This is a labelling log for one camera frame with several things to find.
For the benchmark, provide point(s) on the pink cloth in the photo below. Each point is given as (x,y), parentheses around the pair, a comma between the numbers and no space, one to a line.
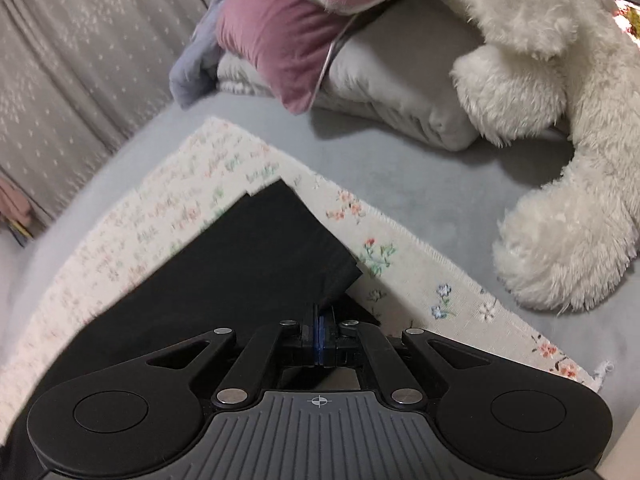
(14,202)

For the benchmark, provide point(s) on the black pants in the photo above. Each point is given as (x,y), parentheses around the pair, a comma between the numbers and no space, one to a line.
(215,270)

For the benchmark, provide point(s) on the yellow object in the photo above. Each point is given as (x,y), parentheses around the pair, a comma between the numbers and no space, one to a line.
(20,232)

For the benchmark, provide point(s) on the floral printed cloth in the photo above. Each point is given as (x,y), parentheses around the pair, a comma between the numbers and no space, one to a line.
(165,200)

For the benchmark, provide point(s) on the bed with grey sheet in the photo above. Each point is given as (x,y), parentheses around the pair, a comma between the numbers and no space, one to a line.
(425,190)

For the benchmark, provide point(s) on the white plush toy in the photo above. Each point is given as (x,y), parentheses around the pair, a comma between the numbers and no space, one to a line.
(565,110)

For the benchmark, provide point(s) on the grey patterned curtain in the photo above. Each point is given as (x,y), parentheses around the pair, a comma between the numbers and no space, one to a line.
(75,60)

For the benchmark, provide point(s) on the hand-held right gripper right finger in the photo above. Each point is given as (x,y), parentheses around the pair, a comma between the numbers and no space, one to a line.
(326,342)

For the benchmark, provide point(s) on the blue-grey blanket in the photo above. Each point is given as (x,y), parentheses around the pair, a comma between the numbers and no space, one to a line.
(192,70)

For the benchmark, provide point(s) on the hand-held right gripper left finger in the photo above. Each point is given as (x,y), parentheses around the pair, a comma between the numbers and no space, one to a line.
(311,342)

